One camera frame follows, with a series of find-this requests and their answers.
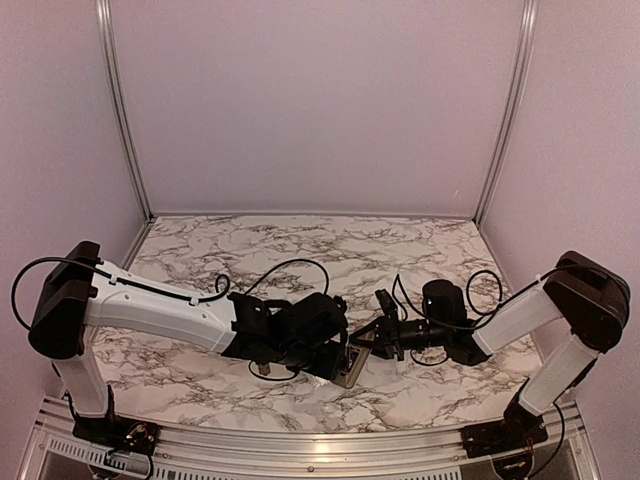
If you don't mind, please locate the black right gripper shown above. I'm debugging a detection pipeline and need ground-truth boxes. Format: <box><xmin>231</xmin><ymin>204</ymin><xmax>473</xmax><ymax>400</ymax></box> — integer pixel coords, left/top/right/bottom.
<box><xmin>349</xmin><ymin>309</ymin><xmax>450</xmax><ymax>360</ymax></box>

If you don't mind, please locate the white remote control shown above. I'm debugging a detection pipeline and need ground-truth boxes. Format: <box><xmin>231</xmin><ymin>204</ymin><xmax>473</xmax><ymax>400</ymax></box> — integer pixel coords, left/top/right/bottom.
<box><xmin>332</xmin><ymin>345</ymin><xmax>371</xmax><ymax>389</ymax></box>

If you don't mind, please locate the grey battery cover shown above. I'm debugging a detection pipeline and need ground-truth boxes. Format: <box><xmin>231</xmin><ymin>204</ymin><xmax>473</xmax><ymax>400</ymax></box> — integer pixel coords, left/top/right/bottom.
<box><xmin>257</xmin><ymin>364</ymin><xmax>271</xmax><ymax>377</ymax></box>

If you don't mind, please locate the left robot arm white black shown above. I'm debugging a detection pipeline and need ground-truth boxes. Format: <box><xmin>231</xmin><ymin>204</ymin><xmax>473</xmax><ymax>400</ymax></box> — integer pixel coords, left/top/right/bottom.
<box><xmin>28</xmin><ymin>241</ymin><xmax>348</xmax><ymax>445</ymax></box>

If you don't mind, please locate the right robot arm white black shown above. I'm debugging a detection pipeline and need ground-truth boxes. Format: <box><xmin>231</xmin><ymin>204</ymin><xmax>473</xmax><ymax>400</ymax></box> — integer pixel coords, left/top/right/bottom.
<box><xmin>350</xmin><ymin>251</ymin><xmax>631</xmax><ymax>448</ymax></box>

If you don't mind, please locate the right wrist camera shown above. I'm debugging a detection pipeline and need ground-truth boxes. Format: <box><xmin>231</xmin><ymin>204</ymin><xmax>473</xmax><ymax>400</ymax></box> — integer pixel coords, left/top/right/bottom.
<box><xmin>375</xmin><ymin>289</ymin><xmax>399</xmax><ymax>323</ymax></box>

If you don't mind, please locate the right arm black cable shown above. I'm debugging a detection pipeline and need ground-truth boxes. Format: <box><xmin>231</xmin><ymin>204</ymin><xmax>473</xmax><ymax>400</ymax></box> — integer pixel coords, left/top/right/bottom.
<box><xmin>389</xmin><ymin>269</ymin><xmax>631</xmax><ymax>454</ymax></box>

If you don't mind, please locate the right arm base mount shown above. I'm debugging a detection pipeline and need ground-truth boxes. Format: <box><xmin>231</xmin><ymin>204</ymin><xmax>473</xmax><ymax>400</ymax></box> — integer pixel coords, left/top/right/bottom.
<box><xmin>460</xmin><ymin>418</ymin><xmax>549</xmax><ymax>458</ymax></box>

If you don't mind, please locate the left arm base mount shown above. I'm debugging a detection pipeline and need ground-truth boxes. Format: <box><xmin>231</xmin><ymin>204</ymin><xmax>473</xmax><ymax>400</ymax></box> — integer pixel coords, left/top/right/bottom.
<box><xmin>73</xmin><ymin>417</ymin><xmax>159</xmax><ymax>455</ymax></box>

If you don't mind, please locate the front aluminium rail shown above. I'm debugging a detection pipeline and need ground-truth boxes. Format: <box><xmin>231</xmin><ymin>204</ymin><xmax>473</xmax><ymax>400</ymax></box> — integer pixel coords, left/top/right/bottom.
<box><xmin>19</xmin><ymin>404</ymin><xmax>601</xmax><ymax>480</ymax></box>

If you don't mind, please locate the right aluminium frame post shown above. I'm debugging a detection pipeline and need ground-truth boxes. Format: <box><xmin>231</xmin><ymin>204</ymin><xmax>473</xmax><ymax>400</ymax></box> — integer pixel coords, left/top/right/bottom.
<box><xmin>473</xmin><ymin>0</ymin><xmax>539</xmax><ymax>229</ymax></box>

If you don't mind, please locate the aluminium frame post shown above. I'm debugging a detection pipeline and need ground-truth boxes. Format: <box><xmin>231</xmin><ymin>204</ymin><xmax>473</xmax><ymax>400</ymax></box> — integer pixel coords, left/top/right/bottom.
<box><xmin>473</xmin><ymin>0</ymin><xmax>539</xmax><ymax>229</ymax></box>
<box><xmin>95</xmin><ymin>0</ymin><xmax>154</xmax><ymax>223</ymax></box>

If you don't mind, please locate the left aluminium frame post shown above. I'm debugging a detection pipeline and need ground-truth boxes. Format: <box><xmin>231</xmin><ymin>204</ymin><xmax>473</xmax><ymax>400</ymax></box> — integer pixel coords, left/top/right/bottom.
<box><xmin>95</xmin><ymin>0</ymin><xmax>154</xmax><ymax>223</ymax></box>

